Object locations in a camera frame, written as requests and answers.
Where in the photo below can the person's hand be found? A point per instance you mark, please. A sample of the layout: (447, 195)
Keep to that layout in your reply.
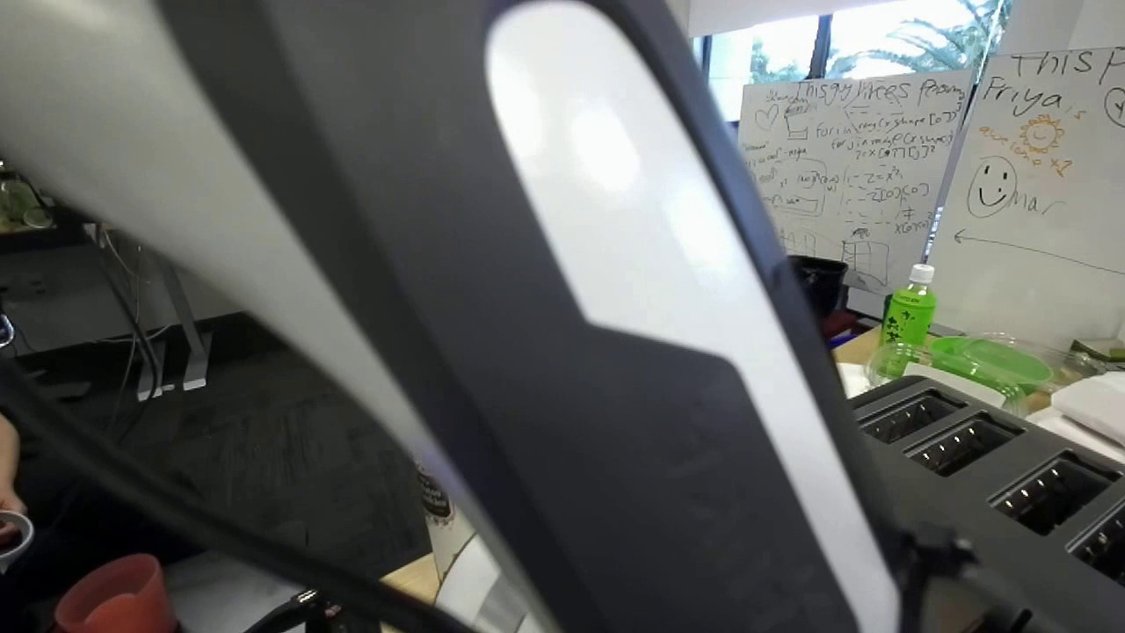
(9, 470)

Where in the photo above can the white handheld controller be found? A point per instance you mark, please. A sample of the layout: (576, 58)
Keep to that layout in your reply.
(17, 542)

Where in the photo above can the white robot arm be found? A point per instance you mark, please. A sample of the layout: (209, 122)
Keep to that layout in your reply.
(610, 177)

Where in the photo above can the stainless steel four-slot toaster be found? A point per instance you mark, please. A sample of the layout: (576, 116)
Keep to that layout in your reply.
(1022, 494)

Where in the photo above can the red plastic cup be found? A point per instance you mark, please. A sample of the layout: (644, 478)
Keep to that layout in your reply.
(116, 598)

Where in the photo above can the black metal hand tool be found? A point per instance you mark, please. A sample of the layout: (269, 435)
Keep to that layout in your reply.
(299, 612)

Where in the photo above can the black plastic bin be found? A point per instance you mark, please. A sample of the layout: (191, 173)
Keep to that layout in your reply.
(822, 292)

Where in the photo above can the whiteboard with dense writing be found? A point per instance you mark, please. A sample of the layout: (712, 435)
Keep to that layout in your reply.
(856, 177)

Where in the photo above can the green drink bottle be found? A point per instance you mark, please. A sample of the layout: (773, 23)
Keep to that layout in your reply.
(909, 323)

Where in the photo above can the window with trees outside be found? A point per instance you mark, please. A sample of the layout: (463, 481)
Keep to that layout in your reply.
(866, 39)

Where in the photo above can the green plastic bag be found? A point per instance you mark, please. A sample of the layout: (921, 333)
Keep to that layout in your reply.
(988, 365)

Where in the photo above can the whiteboard with sun drawing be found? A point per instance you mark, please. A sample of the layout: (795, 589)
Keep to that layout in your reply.
(1043, 224)

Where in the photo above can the white folded cloth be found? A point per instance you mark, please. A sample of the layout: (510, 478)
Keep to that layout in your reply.
(1096, 411)

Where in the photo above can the grey metal stand frame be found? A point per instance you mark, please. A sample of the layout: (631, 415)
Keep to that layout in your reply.
(169, 327)

